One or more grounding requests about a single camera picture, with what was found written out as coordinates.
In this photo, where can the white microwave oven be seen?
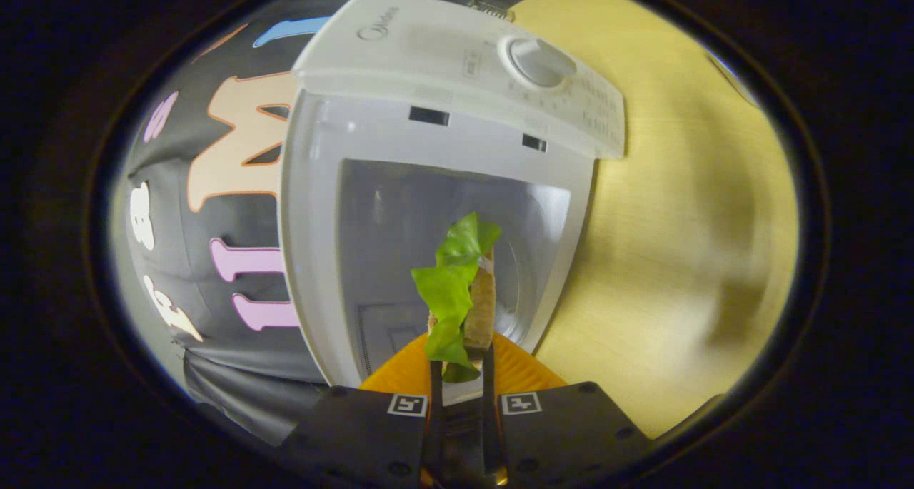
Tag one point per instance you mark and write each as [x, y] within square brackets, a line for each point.
[428, 153]

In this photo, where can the black backdrop cloth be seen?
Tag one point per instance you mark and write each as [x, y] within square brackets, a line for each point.
[171, 160]

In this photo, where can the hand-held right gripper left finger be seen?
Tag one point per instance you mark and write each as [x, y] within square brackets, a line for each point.
[436, 432]

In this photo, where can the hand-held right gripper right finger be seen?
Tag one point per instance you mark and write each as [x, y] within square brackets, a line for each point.
[490, 417]

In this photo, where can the lettuce sandwich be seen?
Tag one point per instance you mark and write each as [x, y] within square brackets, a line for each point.
[450, 289]

